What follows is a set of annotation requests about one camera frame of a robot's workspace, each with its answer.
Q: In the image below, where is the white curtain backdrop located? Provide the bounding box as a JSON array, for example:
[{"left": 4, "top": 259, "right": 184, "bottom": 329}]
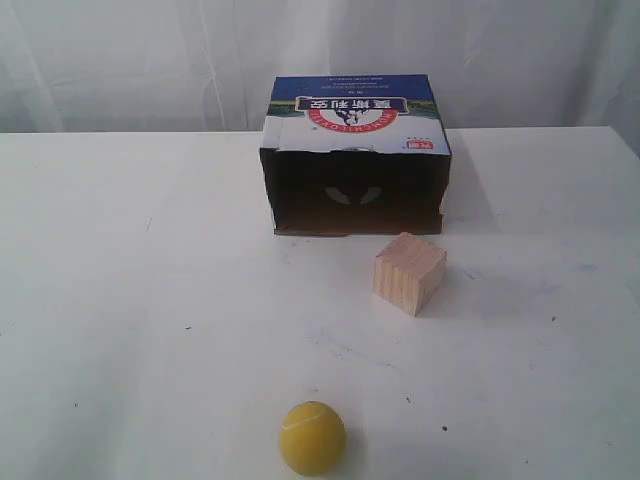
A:
[{"left": 1, "top": 1, "right": 639, "bottom": 140}]

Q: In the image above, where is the yellow tennis ball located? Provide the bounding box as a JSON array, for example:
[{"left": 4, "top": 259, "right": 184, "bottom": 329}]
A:
[{"left": 279, "top": 401, "right": 347, "bottom": 477}]

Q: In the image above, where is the blue white cardboard box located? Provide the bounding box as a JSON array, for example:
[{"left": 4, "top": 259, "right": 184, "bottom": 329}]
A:
[{"left": 259, "top": 74, "right": 452, "bottom": 236}]

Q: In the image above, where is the light wooden cube block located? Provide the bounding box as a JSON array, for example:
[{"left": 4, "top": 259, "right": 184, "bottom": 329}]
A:
[{"left": 373, "top": 232, "right": 447, "bottom": 317}]

